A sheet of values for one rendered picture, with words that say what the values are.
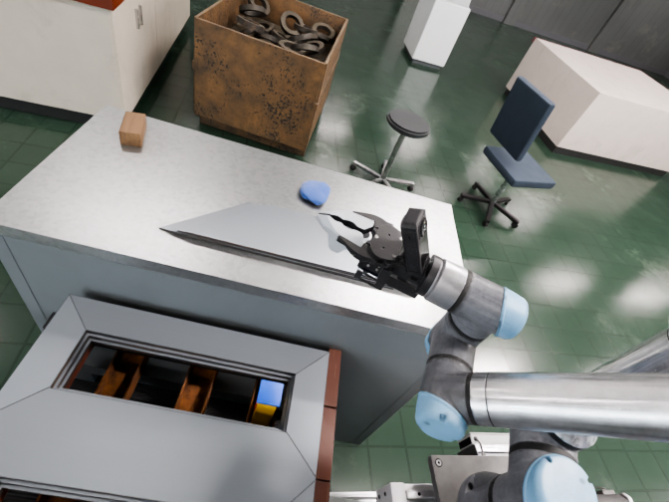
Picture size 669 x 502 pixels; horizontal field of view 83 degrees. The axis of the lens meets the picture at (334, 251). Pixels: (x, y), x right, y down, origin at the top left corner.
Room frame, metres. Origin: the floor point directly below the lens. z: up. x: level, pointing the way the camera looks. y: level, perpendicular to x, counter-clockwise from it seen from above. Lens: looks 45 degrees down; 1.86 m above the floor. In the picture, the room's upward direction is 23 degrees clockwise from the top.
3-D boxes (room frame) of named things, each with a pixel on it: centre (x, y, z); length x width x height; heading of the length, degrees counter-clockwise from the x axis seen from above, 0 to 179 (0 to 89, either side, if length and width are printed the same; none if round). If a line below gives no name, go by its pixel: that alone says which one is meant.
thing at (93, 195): (0.86, 0.23, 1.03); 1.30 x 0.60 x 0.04; 101
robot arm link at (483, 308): (0.44, -0.26, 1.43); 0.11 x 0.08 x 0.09; 84
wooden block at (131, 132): (0.94, 0.75, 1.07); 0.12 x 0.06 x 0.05; 27
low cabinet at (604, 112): (6.15, -2.71, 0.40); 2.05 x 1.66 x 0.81; 112
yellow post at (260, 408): (0.40, 0.01, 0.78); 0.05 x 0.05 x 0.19; 11
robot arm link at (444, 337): (0.42, -0.26, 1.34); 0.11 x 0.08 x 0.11; 174
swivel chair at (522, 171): (3.12, -1.14, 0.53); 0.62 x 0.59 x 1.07; 102
